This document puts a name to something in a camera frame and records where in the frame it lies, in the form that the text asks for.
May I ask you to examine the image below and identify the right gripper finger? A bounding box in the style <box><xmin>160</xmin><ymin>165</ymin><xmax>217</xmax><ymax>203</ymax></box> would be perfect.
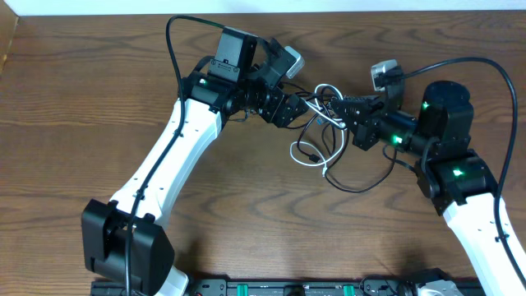
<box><xmin>330</xmin><ymin>99</ymin><xmax>362</xmax><ymax>126</ymax></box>
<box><xmin>344</xmin><ymin>95</ymin><xmax>380</xmax><ymax>103</ymax></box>

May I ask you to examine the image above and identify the black usb cable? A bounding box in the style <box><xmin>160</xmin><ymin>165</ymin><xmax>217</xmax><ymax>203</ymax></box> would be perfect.
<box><xmin>283</xmin><ymin>81</ymin><xmax>398</xmax><ymax>194</ymax></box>

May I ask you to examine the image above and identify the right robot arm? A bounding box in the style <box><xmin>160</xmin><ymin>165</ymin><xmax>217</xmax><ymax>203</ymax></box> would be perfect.
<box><xmin>330</xmin><ymin>81</ymin><xmax>525</xmax><ymax>295</ymax></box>

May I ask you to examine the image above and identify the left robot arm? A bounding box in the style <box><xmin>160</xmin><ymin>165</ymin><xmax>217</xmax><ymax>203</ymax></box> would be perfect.
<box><xmin>81</xmin><ymin>27</ymin><xmax>307</xmax><ymax>295</ymax></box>

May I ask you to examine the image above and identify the left camera cable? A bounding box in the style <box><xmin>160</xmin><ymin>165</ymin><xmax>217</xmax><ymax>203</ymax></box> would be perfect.
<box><xmin>122</xmin><ymin>15</ymin><xmax>264</xmax><ymax>296</ymax></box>

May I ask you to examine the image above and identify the camera cable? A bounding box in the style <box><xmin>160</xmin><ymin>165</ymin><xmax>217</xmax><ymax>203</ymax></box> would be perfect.
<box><xmin>394</xmin><ymin>56</ymin><xmax>526</xmax><ymax>276</ymax></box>
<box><xmin>122</xmin><ymin>15</ymin><xmax>264</xmax><ymax>296</ymax></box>

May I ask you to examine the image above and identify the right camera cable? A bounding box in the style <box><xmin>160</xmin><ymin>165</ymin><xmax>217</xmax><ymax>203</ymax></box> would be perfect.
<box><xmin>394</xmin><ymin>56</ymin><xmax>526</xmax><ymax>276</ymax></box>

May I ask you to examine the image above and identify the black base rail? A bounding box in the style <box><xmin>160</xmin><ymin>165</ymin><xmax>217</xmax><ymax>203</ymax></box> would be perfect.
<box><xmin>90</xmin><ymin>269</ymin><xmax>486</xmax><ymax>296</ymax></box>

